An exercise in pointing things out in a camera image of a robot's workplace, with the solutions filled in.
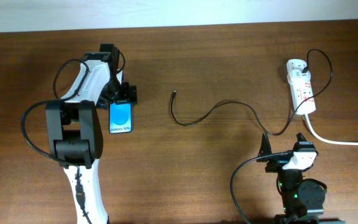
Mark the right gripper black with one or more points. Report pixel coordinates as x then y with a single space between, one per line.
276 162

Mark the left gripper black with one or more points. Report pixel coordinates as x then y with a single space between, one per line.
128 94

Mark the blue screen smartphone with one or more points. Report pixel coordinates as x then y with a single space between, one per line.
120 118

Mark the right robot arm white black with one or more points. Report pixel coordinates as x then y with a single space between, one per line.
302 198

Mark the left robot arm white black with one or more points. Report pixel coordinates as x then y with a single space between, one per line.
74 131

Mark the white power strip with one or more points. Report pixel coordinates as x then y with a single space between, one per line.
300 87

